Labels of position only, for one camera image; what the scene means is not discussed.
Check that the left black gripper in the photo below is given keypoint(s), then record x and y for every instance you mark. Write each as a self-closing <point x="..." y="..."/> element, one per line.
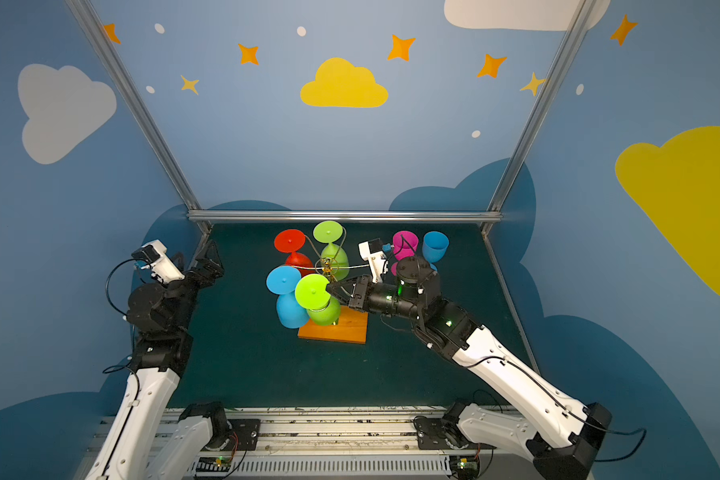
<point x="198" y="276"/>

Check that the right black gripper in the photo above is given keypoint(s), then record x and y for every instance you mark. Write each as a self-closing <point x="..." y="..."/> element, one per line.
<point x="355" y="292"/>

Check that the green wine glass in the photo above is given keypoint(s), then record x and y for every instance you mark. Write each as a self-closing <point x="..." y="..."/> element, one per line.
<point x="333" y="258"/>
<point x="312" y="295"/>

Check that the blue wine glass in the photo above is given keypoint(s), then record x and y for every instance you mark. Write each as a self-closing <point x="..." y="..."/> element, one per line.
<point x="282" y="281"/>
<point x="434" y="247"/>

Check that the pink wine glass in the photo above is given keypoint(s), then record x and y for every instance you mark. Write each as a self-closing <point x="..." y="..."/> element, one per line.
<point x="405" y="245"/>

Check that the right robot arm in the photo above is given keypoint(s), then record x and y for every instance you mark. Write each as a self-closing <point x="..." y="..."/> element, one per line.
<point x="556" y="433"/>

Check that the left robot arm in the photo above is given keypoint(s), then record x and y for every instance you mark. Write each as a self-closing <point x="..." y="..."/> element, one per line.
<point x="161" y="311"/>

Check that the orange wooden rack base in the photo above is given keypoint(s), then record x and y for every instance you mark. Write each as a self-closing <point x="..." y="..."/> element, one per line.
<point x="351" y="327"/>

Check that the red wine glass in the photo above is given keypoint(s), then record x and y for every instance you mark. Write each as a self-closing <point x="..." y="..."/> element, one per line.
<point x="290" y="242"/>

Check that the left circuit board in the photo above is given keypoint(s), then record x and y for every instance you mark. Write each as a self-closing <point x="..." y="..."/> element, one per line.
<point x="212" y="467"/>

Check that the circuit board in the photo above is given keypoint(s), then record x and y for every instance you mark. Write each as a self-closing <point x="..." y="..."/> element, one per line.
<point x="464" y="468"/>
<point x="212" y="467"/>

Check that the right circuit board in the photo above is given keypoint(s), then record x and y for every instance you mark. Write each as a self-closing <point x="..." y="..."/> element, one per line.
<point x="464" y="468"/>

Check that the gold wire glass rack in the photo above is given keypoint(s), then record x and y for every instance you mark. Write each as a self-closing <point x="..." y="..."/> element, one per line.
<point x="318" y="247"/>

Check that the left floor edge rail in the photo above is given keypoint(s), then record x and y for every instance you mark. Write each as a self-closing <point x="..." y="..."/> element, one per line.
<point x="198" y="252"/>

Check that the aluminium frame back bar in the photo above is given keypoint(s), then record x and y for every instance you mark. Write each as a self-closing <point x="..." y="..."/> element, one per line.
<point x="272" y="216"/>

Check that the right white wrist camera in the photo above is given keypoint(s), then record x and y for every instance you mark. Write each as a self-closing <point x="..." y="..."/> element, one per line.
<point x="373" y="252"/>

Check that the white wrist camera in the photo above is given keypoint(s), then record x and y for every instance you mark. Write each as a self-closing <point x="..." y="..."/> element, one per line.
<point x="153" y="257"/>
<point x="373" y="252"/>

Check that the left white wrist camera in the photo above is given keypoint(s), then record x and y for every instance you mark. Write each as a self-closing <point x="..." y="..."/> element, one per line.
<point x="153" y="257"/>

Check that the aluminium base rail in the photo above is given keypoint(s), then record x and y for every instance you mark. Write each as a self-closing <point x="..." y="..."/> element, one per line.
<point x="354" y="441"/>

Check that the aluminium frame left post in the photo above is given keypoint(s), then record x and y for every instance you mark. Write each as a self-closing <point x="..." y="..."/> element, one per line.
<point x="90" y="23"/>

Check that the aluminium frame post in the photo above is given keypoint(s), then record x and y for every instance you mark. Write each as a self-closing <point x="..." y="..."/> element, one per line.
<point x="559" y="68"/>
<point x="90" y="23"/>

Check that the aluminium frame right post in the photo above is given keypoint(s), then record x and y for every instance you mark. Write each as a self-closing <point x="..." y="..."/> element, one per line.
<point x="559" y="68"/>

